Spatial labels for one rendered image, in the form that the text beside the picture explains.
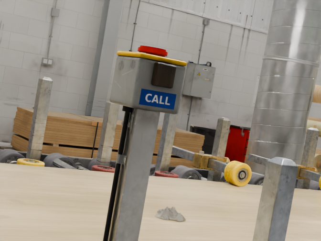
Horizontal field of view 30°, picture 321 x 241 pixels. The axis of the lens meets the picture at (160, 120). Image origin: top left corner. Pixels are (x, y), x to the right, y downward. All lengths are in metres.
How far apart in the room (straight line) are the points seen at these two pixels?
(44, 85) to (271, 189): 1.08
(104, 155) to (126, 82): 1.22
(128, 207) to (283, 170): 0.26
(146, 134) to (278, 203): 0.26
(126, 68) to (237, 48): 9.26
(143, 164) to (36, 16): 7.52
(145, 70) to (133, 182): 0.15
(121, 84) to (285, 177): 0.31
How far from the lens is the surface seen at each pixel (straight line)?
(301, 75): 5.13
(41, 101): 1.88
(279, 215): 0.95
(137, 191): 0.79
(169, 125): 2.08
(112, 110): 1.97
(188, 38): 9.43
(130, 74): 0.76
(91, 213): 1.27
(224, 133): 2.21
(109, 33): 8.49
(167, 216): 1.33
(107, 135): 1.97
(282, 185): 0.93
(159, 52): 0.78
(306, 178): 2.50
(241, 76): 10.13
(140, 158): 0.78
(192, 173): 2.65
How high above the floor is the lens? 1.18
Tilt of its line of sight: 3 degrees down
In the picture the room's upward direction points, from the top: 10 degrees clockwise
